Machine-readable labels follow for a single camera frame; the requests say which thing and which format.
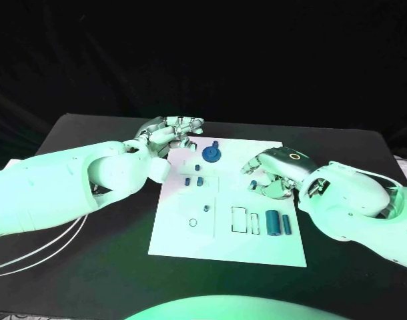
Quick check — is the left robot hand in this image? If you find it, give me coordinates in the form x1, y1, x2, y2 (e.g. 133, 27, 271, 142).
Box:
134, 115, 206, 159

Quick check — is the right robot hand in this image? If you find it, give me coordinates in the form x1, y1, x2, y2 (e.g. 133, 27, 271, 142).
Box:
239, 147, 320, 200

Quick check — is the white task board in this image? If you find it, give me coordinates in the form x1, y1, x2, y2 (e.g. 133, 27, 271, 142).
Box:
147, 136, 307, 268

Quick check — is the blue gear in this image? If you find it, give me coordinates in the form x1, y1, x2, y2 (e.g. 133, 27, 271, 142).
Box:
200, 140, 222, 163

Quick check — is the large blue cylinder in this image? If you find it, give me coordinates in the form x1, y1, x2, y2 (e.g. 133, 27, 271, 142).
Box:
264, 209, 281, 237

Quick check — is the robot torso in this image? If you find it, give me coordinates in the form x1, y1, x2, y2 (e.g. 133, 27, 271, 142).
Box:
123, 295, 342, 320

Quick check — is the white cable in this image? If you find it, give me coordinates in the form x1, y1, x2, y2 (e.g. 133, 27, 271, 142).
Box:
0, 215, 85, 277
336, 161, 404, 188
0, 213, 89, 279

